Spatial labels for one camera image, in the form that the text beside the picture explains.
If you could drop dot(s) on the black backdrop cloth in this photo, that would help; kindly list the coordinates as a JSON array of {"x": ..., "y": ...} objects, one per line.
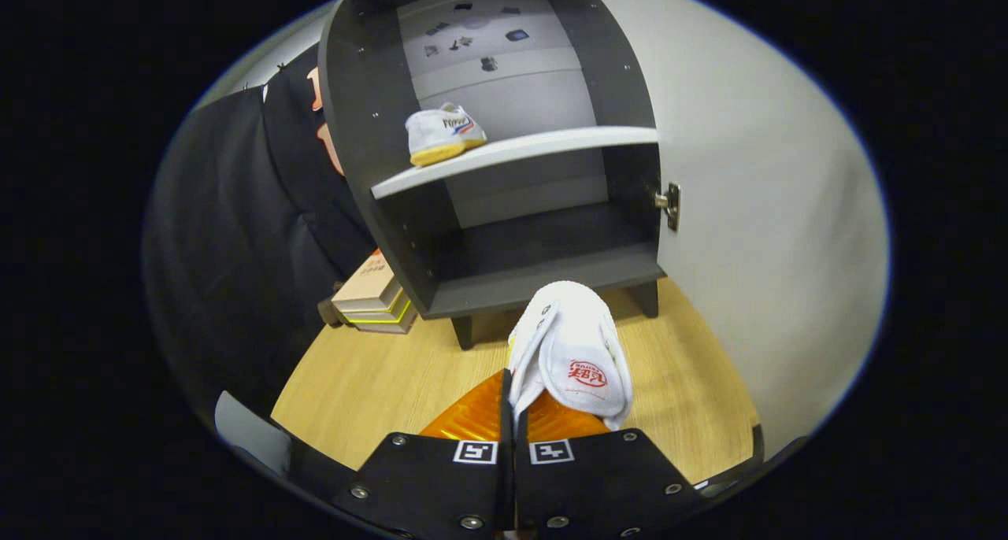
[{"x": 228, "y": 233}]

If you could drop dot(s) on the metal door hinge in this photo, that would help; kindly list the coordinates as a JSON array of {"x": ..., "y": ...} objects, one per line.
[{"x": 672, "y": 205}]

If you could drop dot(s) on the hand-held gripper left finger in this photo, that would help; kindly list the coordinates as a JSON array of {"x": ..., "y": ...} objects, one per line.
[{"x": 505, "y": 485}]

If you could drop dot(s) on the grey board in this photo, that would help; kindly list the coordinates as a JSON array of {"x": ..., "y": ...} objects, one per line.
[{"x": 252, "y": 434}]

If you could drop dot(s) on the white cabinet shelf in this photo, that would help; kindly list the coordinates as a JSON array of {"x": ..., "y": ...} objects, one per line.
[{"x": 535, "y": 146}]

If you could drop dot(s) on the small dark brown object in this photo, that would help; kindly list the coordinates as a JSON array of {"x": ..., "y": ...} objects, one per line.
[{"x": 329, "y": 313}]

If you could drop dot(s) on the white canvas shoe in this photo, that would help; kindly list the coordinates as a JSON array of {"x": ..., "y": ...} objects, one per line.
[
  {"x": 575, "y": 343},
  {"x": 433, "y": 134}
]

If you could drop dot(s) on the book with yellow edge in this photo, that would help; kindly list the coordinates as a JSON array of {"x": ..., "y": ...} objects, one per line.
[{"x": 386, "y": 318}]

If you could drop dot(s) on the beige shoe cabinet door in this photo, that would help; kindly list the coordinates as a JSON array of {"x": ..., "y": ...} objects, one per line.
[{"x": 772, "y": 209}]

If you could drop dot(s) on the dark grey shoe cabinet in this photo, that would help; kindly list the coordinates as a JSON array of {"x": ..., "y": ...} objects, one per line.
[{"x": 370, "y": 91}]

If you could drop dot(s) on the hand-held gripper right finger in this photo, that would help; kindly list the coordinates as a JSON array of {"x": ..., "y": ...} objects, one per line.
[{"x": 591, "y": 485}]

